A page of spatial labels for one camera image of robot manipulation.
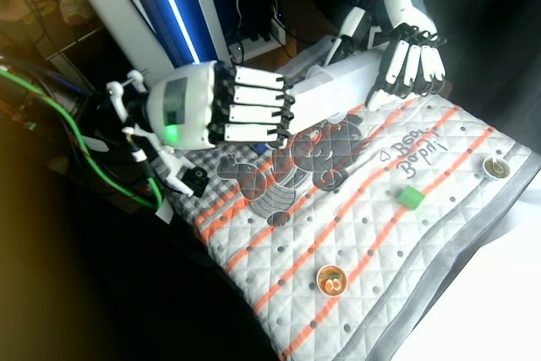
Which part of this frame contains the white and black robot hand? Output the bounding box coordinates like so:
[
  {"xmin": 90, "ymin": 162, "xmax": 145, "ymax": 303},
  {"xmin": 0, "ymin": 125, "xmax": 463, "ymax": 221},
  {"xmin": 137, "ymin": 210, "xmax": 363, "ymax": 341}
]
[
  {"xmin": 145, "ymin": 61, "xmax": 298, "ymax": 151},
  {"xmin": 325, "ymin": 0, "xmax": 448, "ymax": 112}
]

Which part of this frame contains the white box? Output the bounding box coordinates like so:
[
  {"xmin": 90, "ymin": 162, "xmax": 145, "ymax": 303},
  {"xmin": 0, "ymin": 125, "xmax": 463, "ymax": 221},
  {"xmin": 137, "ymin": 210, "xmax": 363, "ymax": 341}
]
[{"xmin": 290, "ymin": 48, "xmax": 388, "ymax": 126}]

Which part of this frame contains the white power strip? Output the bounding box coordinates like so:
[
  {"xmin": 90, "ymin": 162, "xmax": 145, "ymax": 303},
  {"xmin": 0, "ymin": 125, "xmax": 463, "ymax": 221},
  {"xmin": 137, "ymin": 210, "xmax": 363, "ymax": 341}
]
[{"xmin": 227, "ymin": 30, "xmax": 285, "ymax": 63}]

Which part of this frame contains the white column with blue light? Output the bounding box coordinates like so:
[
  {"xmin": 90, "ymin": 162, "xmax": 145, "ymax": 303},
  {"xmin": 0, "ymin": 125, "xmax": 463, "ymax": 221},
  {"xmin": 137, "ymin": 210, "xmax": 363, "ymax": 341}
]
[{"xmin": 57, "ymin": 0, "xmax": 238, "ymax": 83}]

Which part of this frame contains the white crumpled plastic sheet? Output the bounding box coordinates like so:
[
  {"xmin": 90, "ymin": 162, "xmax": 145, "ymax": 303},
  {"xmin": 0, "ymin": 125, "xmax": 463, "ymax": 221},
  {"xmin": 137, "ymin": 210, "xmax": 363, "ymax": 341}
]
[{"xmin": 276, "ymin": 37, "xmax": 340, "ymax": 83}]

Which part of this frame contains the beige cloth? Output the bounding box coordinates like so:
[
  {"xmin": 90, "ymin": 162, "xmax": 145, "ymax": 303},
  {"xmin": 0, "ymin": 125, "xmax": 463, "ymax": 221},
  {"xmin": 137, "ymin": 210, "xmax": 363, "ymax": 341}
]
[{"xmin": 57, "ymin": 0, "xmax": 96, "ymax": 26}]

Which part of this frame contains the green toy block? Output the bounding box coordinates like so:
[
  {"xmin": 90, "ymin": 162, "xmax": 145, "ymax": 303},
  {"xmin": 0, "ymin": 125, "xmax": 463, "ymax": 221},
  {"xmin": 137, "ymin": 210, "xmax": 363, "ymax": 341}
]
[{"xmin": 396, "ymin": 185, "xmax": 425, "ymax": 211}]

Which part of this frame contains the grey quilt with printed bear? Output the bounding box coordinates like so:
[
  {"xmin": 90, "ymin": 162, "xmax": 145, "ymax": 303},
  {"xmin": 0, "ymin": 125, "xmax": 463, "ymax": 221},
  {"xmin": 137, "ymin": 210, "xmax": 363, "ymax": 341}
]
[{"xmin": 167, "ymin": 92, "xmax": 537, "ymax": 361}]

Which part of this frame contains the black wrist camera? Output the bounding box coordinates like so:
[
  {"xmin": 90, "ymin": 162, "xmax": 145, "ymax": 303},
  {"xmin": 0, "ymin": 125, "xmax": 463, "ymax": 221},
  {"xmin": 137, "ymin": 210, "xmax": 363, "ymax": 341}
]
[{"xmin": 181, "ymin": 166, "xmax": 210, "ymax": 199}]

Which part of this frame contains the green cable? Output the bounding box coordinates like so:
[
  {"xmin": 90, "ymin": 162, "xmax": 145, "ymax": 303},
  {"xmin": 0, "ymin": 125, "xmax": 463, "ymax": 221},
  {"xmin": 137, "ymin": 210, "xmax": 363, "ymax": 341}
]
[{"xmin": 0, "ymin": 68, "xmax": 165, "ymax": 211}]

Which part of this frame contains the white cable tag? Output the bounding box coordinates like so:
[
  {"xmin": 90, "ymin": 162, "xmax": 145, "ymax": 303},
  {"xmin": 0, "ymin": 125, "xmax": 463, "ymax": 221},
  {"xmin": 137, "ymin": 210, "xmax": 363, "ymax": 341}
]
[{"xmin": 154, "ymin": 199, "xmax": 175, "ymax": 224}]

